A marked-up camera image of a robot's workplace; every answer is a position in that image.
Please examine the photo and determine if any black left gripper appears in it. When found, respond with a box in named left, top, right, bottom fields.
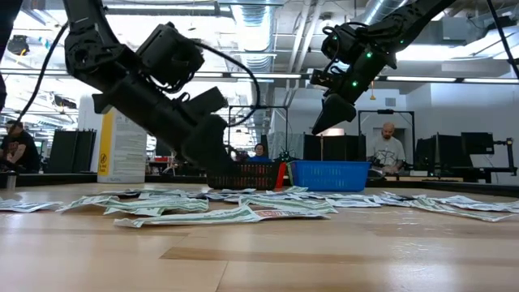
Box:
left=92, top=75, right=237, bottom=174

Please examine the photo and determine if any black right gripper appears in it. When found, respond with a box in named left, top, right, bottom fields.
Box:
left=311, top=50, right=397, bottom=136

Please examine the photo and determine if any red white strip packet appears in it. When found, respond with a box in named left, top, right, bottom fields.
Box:
left=253, top=208, right=330, bottom=222

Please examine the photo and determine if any green white strip packet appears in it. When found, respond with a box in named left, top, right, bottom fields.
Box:
left=409, top=197, right=516, bottom=223
left=56, top=195, right=121, bottom=214
left=114, top=204, right=261, bottom=229
left=103, top=197, right=210, bottom=217
left=238, top=196, right=338, bottom=215

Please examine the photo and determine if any black partition panel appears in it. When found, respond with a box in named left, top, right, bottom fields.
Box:
left=302, top=133, right=366, bottom=162
left=47, top=129, right=97, bottom=174

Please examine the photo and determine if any person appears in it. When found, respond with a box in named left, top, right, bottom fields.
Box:
left=0, top=120, right=41, bottom=174
left=247, top=143, right=273, bottom=163
left=367, top=122, right=406, bottom=176

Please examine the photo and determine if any black plastic basket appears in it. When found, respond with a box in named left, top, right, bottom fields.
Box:
left=205, top=161, right=281, bottom=191

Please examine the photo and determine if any blue plastic basket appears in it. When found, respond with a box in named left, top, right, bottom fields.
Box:
left=290, top=160, right=371, bottom=192

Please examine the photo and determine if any white blue-print square packet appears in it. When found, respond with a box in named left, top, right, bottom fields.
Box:
left=0, top=197, right=64, bottom=214
left=364, top=191, right=414, bottom=205
left=222, top=190, right=285, bottom=203
left=101, top=188, right=144, bottom=200
left=431, top=195, right=519, bottom=214
left=137, top=190, right=191, bottom=202
left=326, top=197, right=382, bottom=208

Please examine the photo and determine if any white wipes canister yellow label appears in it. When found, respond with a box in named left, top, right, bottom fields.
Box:
left=97, top=107, right=149, bottom=184

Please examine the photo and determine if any long ceiling light strip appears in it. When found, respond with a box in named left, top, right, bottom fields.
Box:
left=0, top=68, right=519, bottom=84

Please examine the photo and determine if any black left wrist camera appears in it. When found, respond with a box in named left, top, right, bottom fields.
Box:
left=184, top=86, right=229, bottom=119

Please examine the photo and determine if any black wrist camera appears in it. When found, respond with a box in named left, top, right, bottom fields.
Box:
left=310, top=68, right=345, bottom=88
left=184, top=86, right=229, bottom=119

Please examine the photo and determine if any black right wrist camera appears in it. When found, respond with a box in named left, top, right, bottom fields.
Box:
left=310, top=68, right=345, bottom=88

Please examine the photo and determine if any black station frame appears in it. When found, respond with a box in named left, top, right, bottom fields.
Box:
left=358, top=109, right=416, bottom=171

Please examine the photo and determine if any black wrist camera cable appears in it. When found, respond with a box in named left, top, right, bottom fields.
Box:
left=194, top=38, right=261, bottom=127

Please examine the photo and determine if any silver ceiling duct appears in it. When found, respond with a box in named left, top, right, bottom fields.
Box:
left=230, top=0, right=277, bottom=135

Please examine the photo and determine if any black table frame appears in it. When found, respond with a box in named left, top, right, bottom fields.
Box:
left=0, top=172, right=519, bottom=199

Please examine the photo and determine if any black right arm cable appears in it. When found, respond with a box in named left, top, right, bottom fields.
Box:
left=485, top=0, right=519, bottom=80

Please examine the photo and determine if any black hanging ceiling camera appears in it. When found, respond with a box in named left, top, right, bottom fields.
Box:
left=7, top=34, right=32, bottom=56

